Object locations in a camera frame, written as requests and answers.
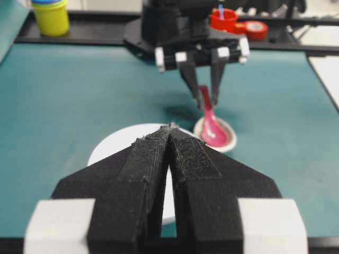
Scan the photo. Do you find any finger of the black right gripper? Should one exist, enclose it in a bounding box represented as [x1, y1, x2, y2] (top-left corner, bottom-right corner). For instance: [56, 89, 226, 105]
[211, 47, 228, 105]
[176, 51, 202, 107]

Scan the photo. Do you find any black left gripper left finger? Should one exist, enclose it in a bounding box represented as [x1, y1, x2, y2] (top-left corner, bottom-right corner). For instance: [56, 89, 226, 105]
[24, 126, 172, 254]

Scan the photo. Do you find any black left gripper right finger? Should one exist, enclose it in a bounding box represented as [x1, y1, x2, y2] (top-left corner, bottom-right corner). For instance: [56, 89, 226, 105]
[169, 129, 308, 253]

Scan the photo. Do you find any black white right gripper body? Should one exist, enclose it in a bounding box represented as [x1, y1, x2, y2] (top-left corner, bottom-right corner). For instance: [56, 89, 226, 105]
[124, 1, 249, 72]

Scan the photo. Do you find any pink plastic spoon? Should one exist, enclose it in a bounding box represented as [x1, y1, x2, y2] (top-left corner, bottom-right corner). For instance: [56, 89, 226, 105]
[200, 85, 229, 147]

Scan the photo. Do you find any white ceramic bowl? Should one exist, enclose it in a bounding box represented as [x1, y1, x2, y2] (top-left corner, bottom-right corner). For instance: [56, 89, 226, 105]
[87, 123, 202, 225]

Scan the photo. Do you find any speckled beige spoon rest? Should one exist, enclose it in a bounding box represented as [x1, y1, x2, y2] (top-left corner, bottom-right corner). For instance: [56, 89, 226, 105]
[193, 117, 238, 153]

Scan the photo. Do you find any red plastic container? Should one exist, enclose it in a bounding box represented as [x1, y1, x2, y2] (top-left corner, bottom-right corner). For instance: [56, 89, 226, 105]
[209, 8, 245, 34]

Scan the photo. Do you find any red tape roll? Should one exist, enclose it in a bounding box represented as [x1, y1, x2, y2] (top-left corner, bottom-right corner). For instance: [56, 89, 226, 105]
[245, 21, 268, 40]

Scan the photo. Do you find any yellow plastic cup stack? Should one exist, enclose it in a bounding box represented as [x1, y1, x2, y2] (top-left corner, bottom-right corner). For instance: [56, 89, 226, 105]
[31, 0, 69, 37]

